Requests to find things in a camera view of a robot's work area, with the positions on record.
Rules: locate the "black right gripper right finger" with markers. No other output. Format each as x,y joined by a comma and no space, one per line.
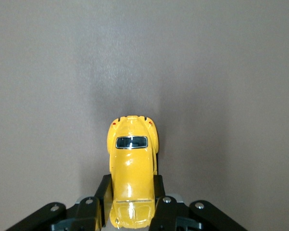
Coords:
173,214

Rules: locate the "yellow beetle toy car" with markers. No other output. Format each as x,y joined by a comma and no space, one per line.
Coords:
132,168

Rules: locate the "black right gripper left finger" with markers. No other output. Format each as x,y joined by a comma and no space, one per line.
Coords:
86,214

